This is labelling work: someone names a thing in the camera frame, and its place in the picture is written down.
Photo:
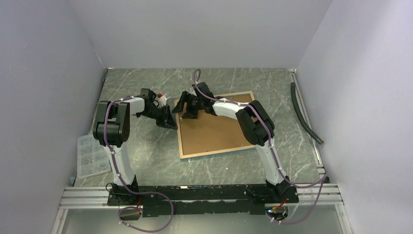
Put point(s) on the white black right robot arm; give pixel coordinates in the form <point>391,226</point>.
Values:
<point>256,126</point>

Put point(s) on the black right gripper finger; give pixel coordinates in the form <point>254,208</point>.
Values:
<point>184,98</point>
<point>190,114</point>

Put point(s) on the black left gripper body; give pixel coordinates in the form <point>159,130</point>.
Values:
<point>158,114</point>

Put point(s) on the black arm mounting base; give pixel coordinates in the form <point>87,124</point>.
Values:
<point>202,199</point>

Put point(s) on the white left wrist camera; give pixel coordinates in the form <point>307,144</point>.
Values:
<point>163,99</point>

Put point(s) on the clear plastic screw box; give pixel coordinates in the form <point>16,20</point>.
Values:
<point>92,159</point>

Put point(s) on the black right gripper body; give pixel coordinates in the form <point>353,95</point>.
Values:
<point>193,104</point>

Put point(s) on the blue wooden picture frame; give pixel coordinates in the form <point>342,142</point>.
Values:
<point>209,153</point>

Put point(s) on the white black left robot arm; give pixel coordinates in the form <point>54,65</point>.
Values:
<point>112,127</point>

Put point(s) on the aluminium extrusion rail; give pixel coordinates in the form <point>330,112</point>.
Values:
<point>97,197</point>

